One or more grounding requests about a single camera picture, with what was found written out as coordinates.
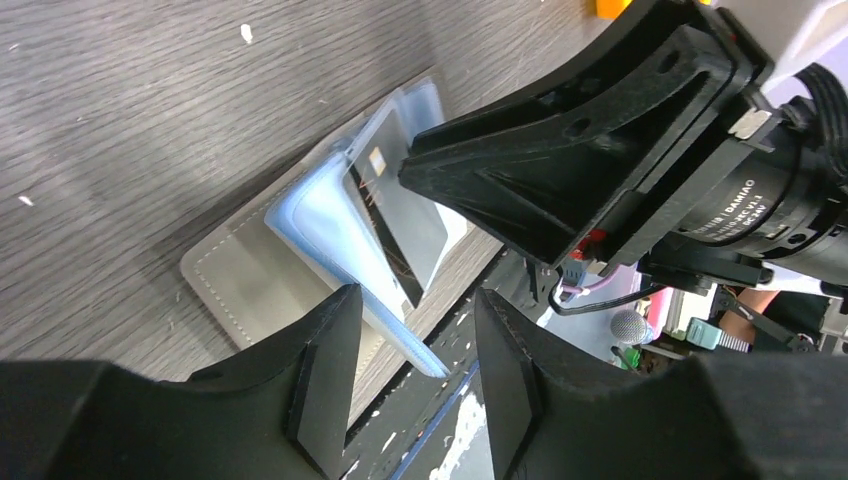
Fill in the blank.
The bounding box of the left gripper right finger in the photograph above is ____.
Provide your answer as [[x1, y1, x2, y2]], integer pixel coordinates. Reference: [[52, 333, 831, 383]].
[[474, 289, 847, 479]]

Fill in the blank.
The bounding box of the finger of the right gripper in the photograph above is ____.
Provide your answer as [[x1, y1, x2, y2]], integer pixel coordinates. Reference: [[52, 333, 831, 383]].
[[412, 1, 698, 153]]

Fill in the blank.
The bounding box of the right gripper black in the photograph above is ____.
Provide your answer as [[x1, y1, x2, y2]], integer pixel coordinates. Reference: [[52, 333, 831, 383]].
[[400, 1, 847, 285]]

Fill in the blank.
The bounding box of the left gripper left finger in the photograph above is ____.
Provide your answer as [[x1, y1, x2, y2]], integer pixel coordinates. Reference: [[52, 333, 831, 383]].
[[1, 285, 363, 479]]

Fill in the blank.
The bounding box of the black card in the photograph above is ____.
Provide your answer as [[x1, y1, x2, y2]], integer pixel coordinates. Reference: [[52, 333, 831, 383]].
[[348, 107, 448, 307]]

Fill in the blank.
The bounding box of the grey card holder wallet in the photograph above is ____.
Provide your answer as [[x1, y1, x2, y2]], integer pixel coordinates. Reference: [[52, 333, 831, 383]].
[[180, 68, 498, 378]]

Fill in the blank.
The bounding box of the yellow plastic bin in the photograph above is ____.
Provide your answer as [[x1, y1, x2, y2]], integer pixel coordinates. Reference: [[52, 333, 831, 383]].
[[594, 0, 632, 20]]

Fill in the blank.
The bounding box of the grey microphone background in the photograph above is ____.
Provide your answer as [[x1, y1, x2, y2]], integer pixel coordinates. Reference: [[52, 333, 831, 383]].
[[610, 310, 655, 345]]

